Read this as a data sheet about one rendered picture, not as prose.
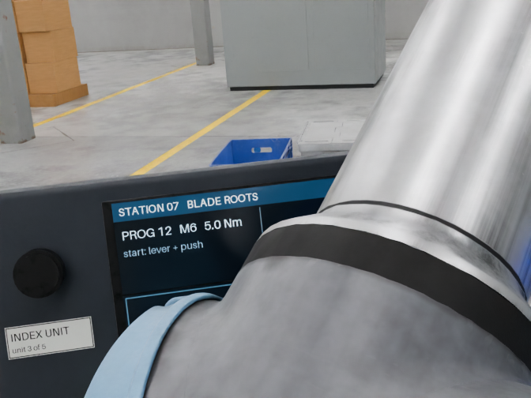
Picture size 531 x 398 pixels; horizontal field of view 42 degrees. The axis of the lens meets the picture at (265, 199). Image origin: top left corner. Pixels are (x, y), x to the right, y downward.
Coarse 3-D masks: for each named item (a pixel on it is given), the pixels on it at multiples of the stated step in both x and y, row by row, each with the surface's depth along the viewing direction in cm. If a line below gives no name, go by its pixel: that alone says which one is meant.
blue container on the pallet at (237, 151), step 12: (228, 144) 431; (240, 144) 439; (252, 144) 438; (264, 144) 436; (276, 144) 435; (288, 144) 417; (216, 156) 401; (228, 156) 430; (240, 156) 441; (252, 156) 440; (264, 156) 439; (276, 156) 438; (288, 156) 417
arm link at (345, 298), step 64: (448, 0) 30; (512, 0) 28; (448, 64) 27; (512, 64) 27; (384, 128) 26; (448, 128) 25; (512, 128) 25; (384, 192) 24; (448, 192) 24; (512, 192) 24; (256, 256) 24; (320, 256) 21; (384, 256) 21; (448, 256) 21; (512, 256) 24; (192, 320) 23; (256, 320) 21; (320, 320) 20; (384, 320) 20; (448, 320) 20; (512, 320) 21; (128, 384) 21; (192, 384) 20; (256, 384) 19; (320, 384) 19; (384, 384) 18; (448, 384) 19; (512, 384) 19
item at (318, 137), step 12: (312, 120) 427; (324, 120) 425; (336, 120) 422; (348, 120) 418; (360, 120) 417; (312, 132) 397; (324, 132) 394; (336, 132) 392; (348, 132) 390; (300, 144) 372; (312, 144) 371; (324, 144) 370; (336, 144) 369; (348, 144) 368
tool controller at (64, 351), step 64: (0, 192) 41; (64, 192) 41; (128, 192) 42; (192, 192) 42; (256, 192) 42; (320, 192) 43; (0, 256) 41; (64, 256) 41; (128, 256) 42; (192, 256) 42; (0, 320) 41; (64, 320) 41; (0, 384) 41; (64, 384) 42
